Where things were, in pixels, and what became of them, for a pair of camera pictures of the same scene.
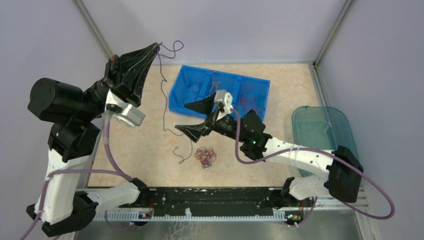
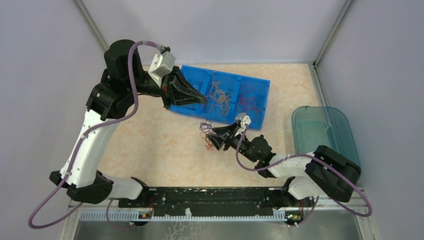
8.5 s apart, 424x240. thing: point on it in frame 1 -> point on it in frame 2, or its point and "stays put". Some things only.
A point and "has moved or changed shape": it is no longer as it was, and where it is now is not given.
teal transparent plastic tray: [323, 128] stays put
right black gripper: [195, 131] -> [218, 139]
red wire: [247, 103] stays put
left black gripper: [118, 70] -> [173, 80]
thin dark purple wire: [196, 86] stays put
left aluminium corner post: [92, 26] stays put
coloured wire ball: [206, 156] has moved or changed shape
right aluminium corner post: [347, 6] stays put
